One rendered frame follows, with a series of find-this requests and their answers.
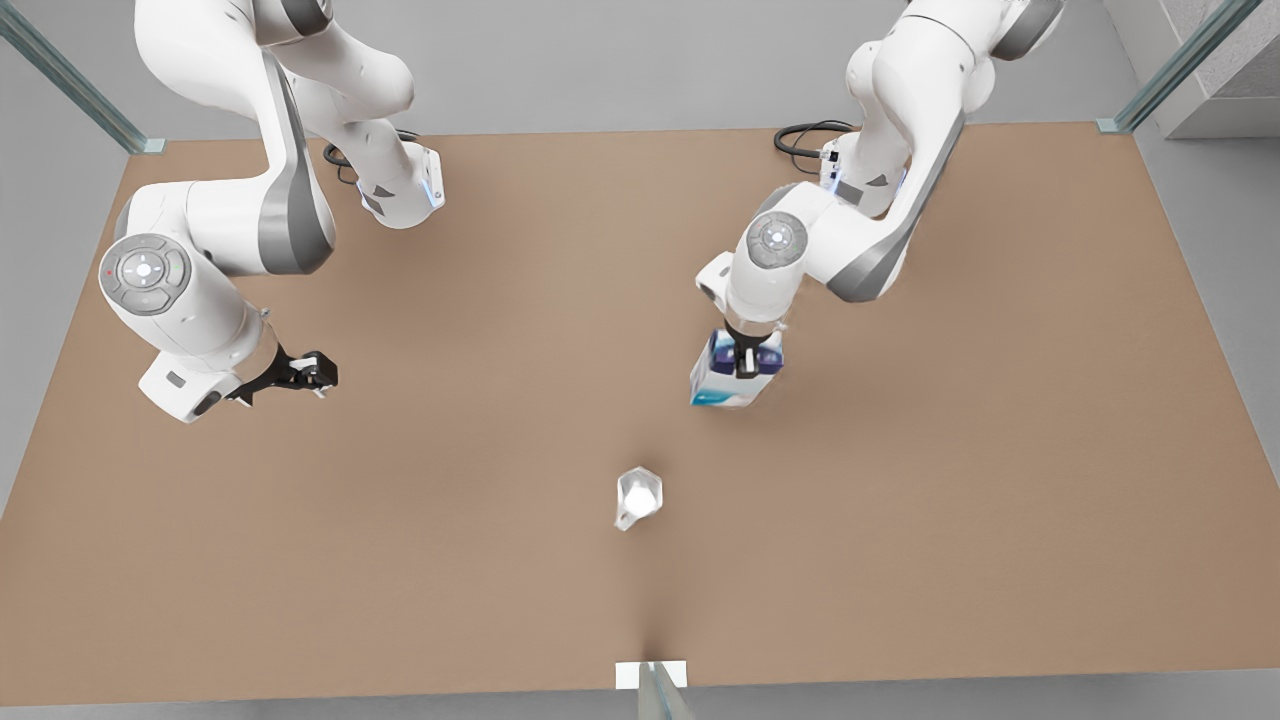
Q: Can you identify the white blue milk carton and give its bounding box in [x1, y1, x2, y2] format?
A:
[688, 327, 787, 410]

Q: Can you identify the clear glass cup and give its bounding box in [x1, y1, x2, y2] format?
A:
[614, 466, 665, 533]

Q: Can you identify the black cable loop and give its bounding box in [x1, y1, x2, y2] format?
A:
[773, 120, 857, 161]
[322, 129, 422, 187]

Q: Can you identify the silver frame post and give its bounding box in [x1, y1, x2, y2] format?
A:
[1096, 0, 1267, 136]
[614, 660, 697, 720]
[0, 5, 167, 155]

